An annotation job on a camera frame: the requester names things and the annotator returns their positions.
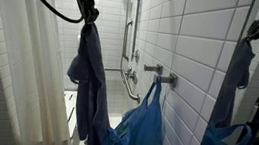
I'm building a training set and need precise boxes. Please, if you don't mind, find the blue terry towel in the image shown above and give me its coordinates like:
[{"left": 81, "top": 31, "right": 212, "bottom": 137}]
[{"left": 67, "top": 22, "right": 110, "bottom": 145}]

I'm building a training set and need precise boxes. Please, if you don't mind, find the white shower curtain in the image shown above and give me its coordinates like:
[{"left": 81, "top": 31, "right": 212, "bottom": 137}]
[{"left": 0, "top": 0, "right": 71, "bottom": 145}]

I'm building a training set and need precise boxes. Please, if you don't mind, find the chrome shower valve knob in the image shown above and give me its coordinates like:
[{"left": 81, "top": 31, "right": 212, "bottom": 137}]
[{"left": 125, "top": 68, "right": 138, "bottom": 84}]

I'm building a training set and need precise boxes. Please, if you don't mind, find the horizontal steel grab bar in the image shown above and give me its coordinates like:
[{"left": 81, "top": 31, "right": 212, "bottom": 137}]
[{"left": 120, "top": 69, "right": 141, "bottom": 103}]

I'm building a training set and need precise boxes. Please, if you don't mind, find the blue plastic bag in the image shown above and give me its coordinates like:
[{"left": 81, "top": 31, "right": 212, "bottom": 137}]
[{"left": 102, "top": 76, "right": 163, "bottom": 145}]

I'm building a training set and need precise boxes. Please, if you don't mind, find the vertical shower slide rail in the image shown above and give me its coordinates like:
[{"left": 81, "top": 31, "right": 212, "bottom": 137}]
[{"left": 130, "top": 0, "right": 141, "bottom": 62}]

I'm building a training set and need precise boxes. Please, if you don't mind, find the steel left wall hook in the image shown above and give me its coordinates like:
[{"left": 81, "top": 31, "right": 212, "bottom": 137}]
[{"left": 144, "top": 64, "right": 163, "bottom": 74}]

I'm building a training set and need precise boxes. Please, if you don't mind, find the steel wall hook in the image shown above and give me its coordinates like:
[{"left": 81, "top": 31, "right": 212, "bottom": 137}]
[
  {"left": 154, "top": 73, "right": 178, "bottom": 88},
  {"left": 144, "top": 64, "right": 163, "bottom": 74}
]

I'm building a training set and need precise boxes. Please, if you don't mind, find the steel right wall hook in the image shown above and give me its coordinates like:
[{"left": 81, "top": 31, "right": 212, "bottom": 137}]
[{"left": 154, "top": 73, "right": 178, "bottom": 88}]

